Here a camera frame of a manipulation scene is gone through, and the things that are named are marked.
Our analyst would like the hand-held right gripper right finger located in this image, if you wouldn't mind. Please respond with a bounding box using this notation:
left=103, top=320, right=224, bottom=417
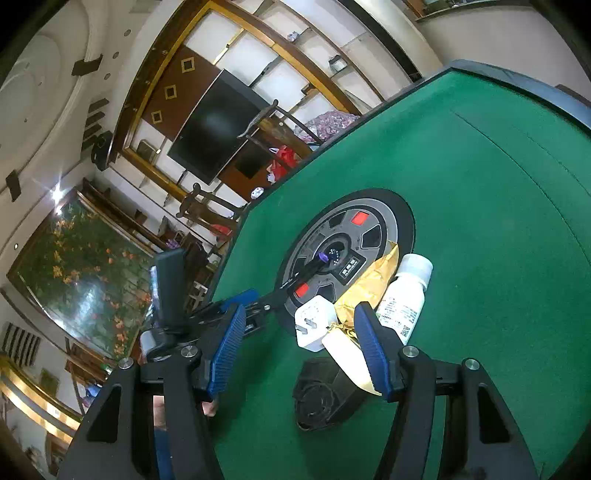
left=353, top=302, right=539, bottom=480

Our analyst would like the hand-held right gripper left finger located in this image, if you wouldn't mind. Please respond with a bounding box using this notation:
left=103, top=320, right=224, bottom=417
left=58, top=304, right=247, bottom=480

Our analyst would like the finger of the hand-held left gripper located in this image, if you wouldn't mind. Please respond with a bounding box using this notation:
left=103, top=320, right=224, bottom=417
left=241, top=287, right=297, bottom=336
left=186, top=289, right=260, bottom=329

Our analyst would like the black marker pen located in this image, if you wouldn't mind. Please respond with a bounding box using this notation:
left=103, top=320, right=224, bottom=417
left=276, top=250, right=334, bottom=302

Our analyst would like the white charger plug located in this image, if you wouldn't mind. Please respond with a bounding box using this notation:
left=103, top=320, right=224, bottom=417
left=294, top=295, right=341, bottom=354

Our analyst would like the gold foil packet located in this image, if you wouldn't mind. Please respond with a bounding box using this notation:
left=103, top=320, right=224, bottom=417
left=334, top=239, right=400, bottom=334

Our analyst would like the small white bottle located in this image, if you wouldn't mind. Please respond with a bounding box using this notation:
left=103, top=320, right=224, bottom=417
left=375, top=253, right=434, bottom=345

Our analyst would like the black round device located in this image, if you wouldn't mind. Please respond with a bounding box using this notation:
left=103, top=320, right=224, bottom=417
left=292, top=357, right=366, bottom=433

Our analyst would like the flower painting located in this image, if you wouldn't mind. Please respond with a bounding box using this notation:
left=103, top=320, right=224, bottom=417
left=6, top=191, right=158, bottom=359

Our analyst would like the wooden chair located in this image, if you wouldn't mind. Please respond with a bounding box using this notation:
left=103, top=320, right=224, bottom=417
left=177, top=182, right=242, bottom=237
left=237, top=99, right=320, bottom=154

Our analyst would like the round table centre panel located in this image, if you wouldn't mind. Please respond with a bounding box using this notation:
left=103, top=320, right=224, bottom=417
left=279, top=188, right=415, bottom=331

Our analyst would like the black television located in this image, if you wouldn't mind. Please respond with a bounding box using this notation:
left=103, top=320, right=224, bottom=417
left=167, top=69, right=274, bottom=186

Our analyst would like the floral cloth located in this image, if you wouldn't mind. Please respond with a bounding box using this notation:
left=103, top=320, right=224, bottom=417
left=304, top=109, right=362, bottom=142

